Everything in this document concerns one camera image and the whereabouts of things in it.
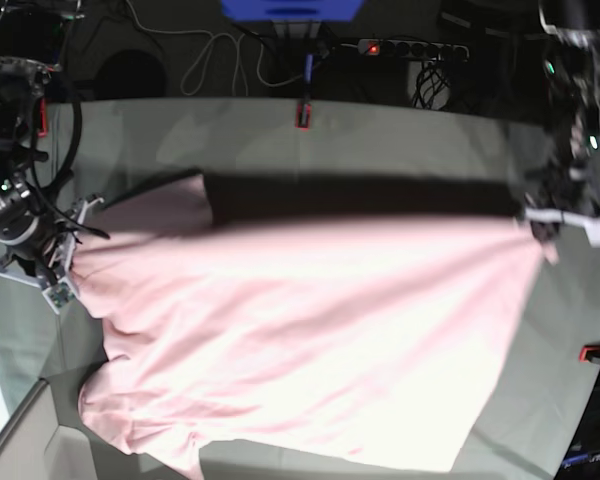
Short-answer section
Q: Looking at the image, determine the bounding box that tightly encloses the white bin bottom left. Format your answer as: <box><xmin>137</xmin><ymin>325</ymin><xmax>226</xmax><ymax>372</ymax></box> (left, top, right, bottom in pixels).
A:
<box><xmin>0</xmin><ymin>379</ymin><xmax>97</xmax><ymax>480</ymax></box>

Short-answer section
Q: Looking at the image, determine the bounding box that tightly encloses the red clamp top centre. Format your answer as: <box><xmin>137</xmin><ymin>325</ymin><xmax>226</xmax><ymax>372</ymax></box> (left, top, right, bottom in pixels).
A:
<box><xmin>295</xmin><ymin>101</ymin><xmax>312</xmax><ymax>130</ymax></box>

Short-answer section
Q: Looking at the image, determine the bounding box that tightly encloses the black power strip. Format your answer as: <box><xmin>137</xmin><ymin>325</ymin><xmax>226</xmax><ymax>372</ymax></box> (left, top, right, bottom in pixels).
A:
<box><xmin>357</xmin><ymin>39</ymin><xmax>471</xmax><ymax>63</ymax></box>

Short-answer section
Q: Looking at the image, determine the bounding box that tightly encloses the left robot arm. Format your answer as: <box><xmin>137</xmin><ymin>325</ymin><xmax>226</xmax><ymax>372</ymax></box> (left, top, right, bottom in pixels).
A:
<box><xmin>520</xmin><ymin>1</ymin><xmax>600</xmax><ymax>248</ymax></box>

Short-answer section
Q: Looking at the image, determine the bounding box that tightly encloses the pink printed t-shirt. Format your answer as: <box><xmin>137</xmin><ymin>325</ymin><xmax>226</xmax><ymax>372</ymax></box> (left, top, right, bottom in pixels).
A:
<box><xmin>71</xmin><ymin>176</ymin><xmax>545</xmax><ymax>479</ymax></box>

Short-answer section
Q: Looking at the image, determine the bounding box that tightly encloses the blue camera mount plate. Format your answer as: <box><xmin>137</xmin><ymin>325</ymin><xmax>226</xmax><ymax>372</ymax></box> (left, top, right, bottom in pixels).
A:
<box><xmin>221</xmin><ymin>0</ymin><xmax>364</xmax><ymax>22</ymax></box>

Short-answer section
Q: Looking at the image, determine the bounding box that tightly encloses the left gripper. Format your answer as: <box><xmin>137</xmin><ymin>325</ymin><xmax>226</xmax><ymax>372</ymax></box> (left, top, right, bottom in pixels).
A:
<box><xmin>517</xmin><ymin>207</ymin><xmax>600</xmax><ymax>248</ymax></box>

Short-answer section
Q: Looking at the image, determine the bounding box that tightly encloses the red clamp left corner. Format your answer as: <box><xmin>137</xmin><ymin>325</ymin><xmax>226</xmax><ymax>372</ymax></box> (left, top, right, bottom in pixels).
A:
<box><xmin>35</xmin><ymin>98</ymin><xmax>48</xmax><ymax>138</ymax></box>

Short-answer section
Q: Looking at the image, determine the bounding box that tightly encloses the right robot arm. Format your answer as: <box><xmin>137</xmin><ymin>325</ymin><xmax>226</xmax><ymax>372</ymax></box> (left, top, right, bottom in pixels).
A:
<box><xmin>0</xmin><ymin>1</ymin><xmax>108</xmax><ymax>313</ymax></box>

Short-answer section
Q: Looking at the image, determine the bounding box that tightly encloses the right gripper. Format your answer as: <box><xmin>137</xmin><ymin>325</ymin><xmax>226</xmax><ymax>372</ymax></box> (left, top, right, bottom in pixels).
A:
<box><xmin>0</xmin><ymin>195</ymin><xmax>104</xmax><ymax>314</ymax></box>

